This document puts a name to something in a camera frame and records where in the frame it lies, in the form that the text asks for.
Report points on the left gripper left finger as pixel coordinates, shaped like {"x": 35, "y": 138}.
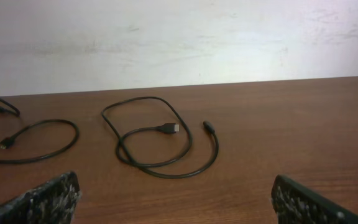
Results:
{"x": 52, "y": 202}

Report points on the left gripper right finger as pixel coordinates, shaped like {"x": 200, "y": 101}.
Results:
{"x": 295, "y": 203}

